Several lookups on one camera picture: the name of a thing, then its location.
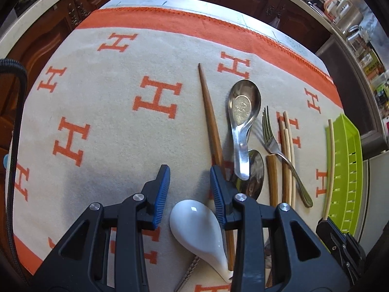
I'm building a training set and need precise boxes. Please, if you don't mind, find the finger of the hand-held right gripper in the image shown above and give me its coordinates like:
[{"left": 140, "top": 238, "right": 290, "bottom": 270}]
[{"left": 315, "top": 217, "right": 367, "bottom": 283}]

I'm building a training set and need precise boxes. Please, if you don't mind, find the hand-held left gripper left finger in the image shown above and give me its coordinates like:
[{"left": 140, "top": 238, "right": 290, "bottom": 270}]
[{"left": 30, "top": 164, "right": 171, "bottom": 292}]

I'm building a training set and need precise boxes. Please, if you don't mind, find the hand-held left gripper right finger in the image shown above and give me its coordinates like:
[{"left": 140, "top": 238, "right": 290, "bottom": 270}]
[{"left": 210, "top": 165, "right": 350, "bottom": 292}]

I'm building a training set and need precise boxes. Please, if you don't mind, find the white ceramic spoon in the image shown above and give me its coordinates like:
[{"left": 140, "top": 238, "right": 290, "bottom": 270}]
[{"left": 169, "top": 199, "right": 233, "bottom": 283}]

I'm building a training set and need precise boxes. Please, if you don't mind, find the round steel spoon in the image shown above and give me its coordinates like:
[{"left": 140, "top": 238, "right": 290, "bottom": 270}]
[{"left": 232, "top": 150, "right": 265, "bottom": 200}]

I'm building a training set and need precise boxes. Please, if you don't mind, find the brown wooden chopstick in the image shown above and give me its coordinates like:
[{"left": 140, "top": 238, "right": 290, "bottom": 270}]
[{"left": 266, "top": 155, "right": 278, "bottom": 207}]

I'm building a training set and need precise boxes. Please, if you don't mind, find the steel fork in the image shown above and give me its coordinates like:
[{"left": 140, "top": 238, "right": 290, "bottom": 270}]
[{"left": 261, "top": 106, "right": 313, "bottom": 208}]

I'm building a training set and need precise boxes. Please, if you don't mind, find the twisted steel chopstick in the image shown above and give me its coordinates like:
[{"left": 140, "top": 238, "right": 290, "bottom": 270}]
[{"left": 173, "top": 255, "right": 201, "bottom": 292}]

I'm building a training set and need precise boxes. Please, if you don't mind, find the dark wooden chopstick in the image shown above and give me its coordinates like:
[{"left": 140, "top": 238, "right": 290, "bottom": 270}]
[{"left": 197, "top": 63, "right": 236, "bottom": 271}]

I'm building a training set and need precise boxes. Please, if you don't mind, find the green plastic tray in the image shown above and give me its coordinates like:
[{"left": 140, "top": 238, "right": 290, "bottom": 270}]
[{"left": 325, "top": 113, "right": 363, "bottom": 235}]

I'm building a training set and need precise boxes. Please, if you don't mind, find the steel soup spoon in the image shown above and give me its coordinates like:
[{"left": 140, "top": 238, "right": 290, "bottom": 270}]
[{"left": 228, "top": 79, "right": 262, "bottom": 181}]

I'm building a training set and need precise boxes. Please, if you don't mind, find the silver refrigerator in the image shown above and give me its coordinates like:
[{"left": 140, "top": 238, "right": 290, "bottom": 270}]
[{"left": 359, "top": 149, "right": 389, "bottom": 250}]

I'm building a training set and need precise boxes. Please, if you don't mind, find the orange beige printed blanket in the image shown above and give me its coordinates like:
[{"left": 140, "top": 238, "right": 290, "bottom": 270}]
[{"left": 9, "top": 6, "right": 344, "bottom": 292}]

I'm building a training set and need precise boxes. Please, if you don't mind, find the yellow green box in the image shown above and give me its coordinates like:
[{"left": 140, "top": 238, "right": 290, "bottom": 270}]
[{"left": 363, "top": 53, "right": 382, "bottom": 80}]

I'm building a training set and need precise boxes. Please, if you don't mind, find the glass jug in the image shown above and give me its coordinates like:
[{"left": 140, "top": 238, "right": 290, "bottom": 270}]
[{"left": 345, "top": 26, "right": 370, "bottom": 52}]

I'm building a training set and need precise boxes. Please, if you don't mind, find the black braided cable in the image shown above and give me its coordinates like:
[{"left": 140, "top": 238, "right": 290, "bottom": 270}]
[{"left": 0, "top": 58, "right": 29, "bottom": 280}]

